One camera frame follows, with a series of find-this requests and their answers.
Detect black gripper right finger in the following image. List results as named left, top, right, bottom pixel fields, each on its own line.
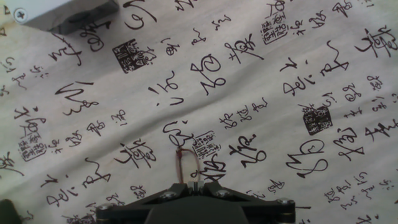
left=196, top=180, right=297, bottom=224

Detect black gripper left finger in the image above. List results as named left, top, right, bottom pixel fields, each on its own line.
left=96, top=180, right=197, bottom=224

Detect brown thin-frame glasses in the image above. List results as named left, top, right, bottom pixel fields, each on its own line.
left=175, top=147, right=202, bottom=185

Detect beige calligraphy print tablecloth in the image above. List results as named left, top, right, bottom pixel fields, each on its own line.
left=0, top=0, right=398, bottom=224

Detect grey box flat red button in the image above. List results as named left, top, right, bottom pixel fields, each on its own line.
left=4, top=0, right=121, bottom=35

